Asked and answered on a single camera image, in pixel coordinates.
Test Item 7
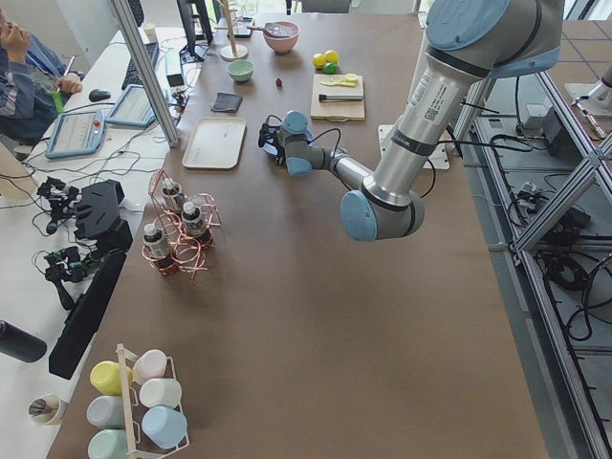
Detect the metal ice scoop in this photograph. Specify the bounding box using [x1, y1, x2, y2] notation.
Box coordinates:
[248, 22, 295, 38]

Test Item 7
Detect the copper wire bottle rack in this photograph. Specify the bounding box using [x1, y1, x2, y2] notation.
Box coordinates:
[142, 169, 222, 278]

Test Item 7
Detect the white cup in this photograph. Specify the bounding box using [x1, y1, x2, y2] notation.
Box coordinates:
[140, 378, 183, 408]

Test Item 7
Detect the mint green bowl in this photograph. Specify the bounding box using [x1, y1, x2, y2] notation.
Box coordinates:
[227, 59, 254, 83]

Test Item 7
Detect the yellow plastic knife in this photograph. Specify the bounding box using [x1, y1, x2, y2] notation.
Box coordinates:
[319, 79, 358, 88]

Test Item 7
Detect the pink bowl with ice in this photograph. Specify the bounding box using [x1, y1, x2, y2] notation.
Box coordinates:
[263, 21, 299, 54]

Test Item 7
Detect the pink cup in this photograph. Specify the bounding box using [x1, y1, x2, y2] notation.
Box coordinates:
[132, 349, 166, 385]

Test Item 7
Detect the black keyboard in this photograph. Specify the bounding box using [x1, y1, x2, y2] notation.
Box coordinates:
[120, 41, 161, 92]

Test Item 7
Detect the grey folded cloth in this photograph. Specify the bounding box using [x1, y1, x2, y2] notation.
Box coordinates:
[211, 92, 243, 113]

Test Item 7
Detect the wooden cup tree stand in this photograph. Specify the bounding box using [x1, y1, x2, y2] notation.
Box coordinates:
[216, 0, 249, 62]

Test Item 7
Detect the blue cup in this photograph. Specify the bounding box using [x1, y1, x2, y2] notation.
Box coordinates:
[142, 405, 187, 449]

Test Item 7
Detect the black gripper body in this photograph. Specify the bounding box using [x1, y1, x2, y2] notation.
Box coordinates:
[257, 122, 286, 165]

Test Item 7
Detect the black thermos bottle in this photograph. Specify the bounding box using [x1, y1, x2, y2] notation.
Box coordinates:
[1, 320, 47, 363]

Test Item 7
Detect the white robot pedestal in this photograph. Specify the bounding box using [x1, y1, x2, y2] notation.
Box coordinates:
[378, 32, 449, 170]

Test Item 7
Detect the blue plate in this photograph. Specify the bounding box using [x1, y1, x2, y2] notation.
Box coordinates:
[262, 129, 315, 159]

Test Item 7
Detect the seated person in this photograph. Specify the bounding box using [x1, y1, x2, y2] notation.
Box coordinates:
[1, 17, 83, 145]

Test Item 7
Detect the cream rabbit tray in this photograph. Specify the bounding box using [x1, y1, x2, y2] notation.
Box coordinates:
[182, 117, 247, 169]

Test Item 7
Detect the paper cup with cutlery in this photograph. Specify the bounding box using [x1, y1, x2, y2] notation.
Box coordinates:
[28, 394, 68, 426]

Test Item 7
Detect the black computer mouse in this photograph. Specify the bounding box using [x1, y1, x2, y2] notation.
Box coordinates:
[88, 89, 111, 102]

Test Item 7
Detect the yellow lemon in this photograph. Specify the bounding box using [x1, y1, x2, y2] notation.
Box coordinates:
[324, 50, 339, 64]
[312, 54, 327, 70]

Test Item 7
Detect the wooden cutting board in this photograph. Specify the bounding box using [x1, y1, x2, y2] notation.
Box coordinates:
[310, 74, 365, 121]

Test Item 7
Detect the blue teach pendant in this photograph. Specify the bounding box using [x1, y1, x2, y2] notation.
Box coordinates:
[105, 84, 155, 128]
[45, 110, 105, 159]

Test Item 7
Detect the grey cup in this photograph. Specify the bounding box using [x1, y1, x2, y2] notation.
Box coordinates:
[86, 395, 125, 429]

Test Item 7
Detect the yellow cup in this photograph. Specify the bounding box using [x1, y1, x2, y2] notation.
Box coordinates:
[90, 361, 121, 396]

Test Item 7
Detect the black plastic device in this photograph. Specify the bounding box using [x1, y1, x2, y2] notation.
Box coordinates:
[74, 180, 133, 252]

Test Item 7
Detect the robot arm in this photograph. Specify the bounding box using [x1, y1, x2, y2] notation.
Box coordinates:
[258, 0, 564, 242]

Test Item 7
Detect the aluminium frame post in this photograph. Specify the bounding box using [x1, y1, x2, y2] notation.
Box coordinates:
[110, 0, 180, 148]

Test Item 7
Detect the mint cup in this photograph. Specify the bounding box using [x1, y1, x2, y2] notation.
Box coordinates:
[87, 429, 128, 459]

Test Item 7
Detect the steel muddler black tip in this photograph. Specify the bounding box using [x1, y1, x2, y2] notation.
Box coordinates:
[317, 94, 364, 102]

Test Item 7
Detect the white cup rack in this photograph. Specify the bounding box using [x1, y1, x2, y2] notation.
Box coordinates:
[116, 343, 191, 458]

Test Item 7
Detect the dark drink bottle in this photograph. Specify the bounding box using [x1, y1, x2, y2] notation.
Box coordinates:
[162, 178, 185, 211]
[142, 223, 175, 274]
[182, 201, 212, 248]

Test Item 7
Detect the green lime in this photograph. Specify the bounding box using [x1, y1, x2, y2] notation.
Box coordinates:
[322, 62, 338, 75]

